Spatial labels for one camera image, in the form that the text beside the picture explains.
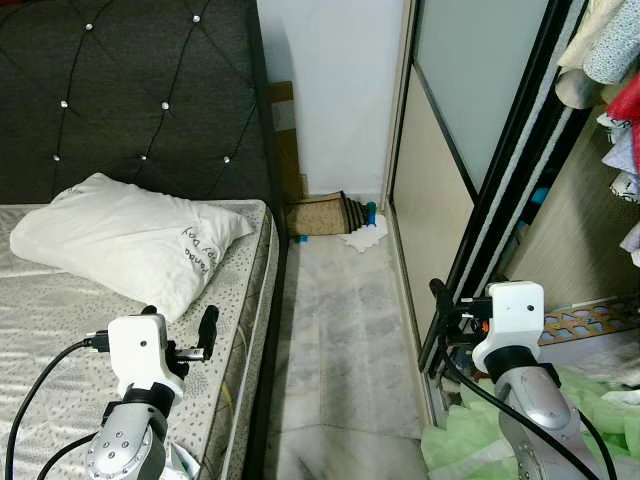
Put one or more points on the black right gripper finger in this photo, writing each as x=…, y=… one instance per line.
x=442, y=297

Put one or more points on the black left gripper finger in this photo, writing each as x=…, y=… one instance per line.
x=150, y=312
x=208, y=330

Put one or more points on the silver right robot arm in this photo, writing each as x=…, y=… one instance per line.
x=540, y=415

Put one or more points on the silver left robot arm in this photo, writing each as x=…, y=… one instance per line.
x=125, y=445

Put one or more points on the white printed pillow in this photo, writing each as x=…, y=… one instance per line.
x=120, y=240

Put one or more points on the frosted glass wardrobe door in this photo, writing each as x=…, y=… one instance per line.
x=440, y=200

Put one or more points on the white crumpled cloth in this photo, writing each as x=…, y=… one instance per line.
x=362, y=238

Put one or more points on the small teal plastic object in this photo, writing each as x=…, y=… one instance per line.
x=371, y=213

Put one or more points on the tan wooden lattice panel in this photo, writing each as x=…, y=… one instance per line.
x=590, y=320

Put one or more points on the brown woven mat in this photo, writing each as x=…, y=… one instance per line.
x=320, y=215

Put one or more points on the green plastic bag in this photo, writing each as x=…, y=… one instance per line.
x=600, y=400

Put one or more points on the white lavender garment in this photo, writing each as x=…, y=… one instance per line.
x=625, y=165

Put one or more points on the brown cardboard sheet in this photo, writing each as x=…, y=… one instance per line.
x=285, y=150

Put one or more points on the dark tufted headboard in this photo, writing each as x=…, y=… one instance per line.
x=130, y=80

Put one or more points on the red garment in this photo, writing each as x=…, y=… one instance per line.
x=625, y=110

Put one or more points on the grey rolled fabric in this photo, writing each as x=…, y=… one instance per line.
x=575, y=90

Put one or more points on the blue grey patterned garment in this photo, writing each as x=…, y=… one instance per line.
x=615, y=50

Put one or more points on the cream garment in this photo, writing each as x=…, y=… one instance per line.
x=590, y=25

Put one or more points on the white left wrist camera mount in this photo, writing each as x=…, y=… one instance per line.
x=140, y=350

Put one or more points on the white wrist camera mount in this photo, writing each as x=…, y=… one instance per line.
x=515, y=315
x=140, y=350

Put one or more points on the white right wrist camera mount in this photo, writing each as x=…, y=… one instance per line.
x=515, y=315

